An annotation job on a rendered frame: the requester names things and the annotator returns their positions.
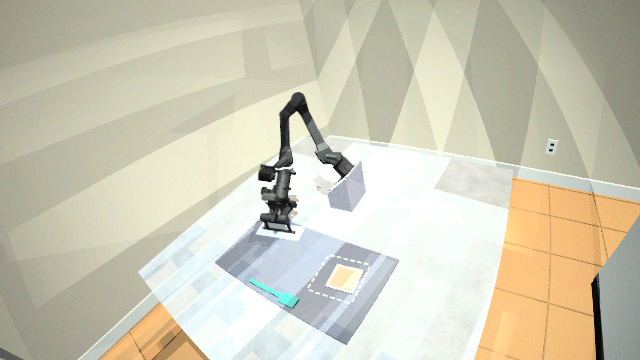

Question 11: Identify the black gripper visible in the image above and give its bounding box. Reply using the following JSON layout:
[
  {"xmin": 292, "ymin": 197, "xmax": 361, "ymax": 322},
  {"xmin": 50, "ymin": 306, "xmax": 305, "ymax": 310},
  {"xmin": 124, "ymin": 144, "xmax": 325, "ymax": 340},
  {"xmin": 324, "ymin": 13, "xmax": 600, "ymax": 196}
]
[{"xmin": 261, "ymin": 182, "xmax": 297, "ymax": 222}]

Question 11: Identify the peach square tile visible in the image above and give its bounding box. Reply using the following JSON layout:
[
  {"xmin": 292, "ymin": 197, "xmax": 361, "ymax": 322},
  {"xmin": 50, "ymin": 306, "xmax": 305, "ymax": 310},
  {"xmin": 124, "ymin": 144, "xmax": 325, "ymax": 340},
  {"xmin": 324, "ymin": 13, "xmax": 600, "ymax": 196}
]
[{"xmin": 326, "ymin": 264, "xmax": 363, "ymax": 294}]

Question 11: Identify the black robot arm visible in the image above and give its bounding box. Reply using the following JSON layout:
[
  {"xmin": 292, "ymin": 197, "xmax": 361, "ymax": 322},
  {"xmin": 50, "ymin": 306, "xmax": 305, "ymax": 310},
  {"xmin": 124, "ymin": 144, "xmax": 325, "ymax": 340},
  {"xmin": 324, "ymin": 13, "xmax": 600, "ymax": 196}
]
[{"xmin": 257, "ymin": 92, "xmax": 356, "ymax": 185}]

